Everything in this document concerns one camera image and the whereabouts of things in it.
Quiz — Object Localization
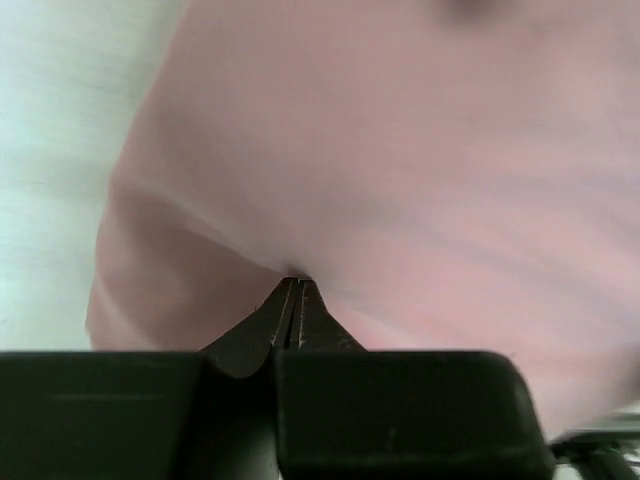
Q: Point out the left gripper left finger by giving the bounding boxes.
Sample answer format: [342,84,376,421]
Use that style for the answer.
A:
[1,279,295,479]

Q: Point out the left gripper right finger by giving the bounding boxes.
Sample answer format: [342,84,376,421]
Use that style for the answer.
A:
[272,279,555,479]

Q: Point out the pink trousers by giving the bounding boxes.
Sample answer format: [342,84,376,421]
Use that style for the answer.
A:
[87,1,639,438]

